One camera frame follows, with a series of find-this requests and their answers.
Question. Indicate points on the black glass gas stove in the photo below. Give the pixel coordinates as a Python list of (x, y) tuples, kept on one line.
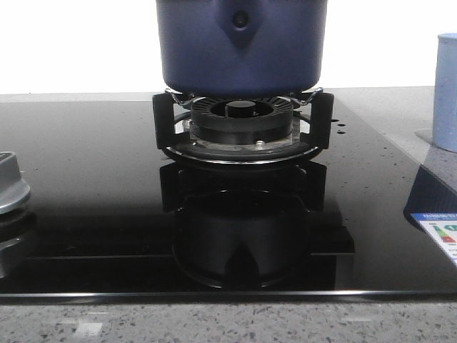
[(111, 219)]

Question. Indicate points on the blue cooking pot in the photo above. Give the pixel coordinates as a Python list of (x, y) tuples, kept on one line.
[(239, 49)]

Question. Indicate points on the light blue cup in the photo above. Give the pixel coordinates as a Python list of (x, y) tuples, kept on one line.
[(444, 101)]

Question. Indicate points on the black right burner head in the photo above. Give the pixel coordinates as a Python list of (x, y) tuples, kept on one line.
[(241, 121)]

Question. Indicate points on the black right pan support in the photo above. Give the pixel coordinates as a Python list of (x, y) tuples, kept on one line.
[(312, 117)]

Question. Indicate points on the energy rating label sticker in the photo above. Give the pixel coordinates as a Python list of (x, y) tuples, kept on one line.
[(441, 227)]

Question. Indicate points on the silver stove knob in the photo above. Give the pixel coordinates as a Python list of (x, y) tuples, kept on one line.
[(15, 191)]

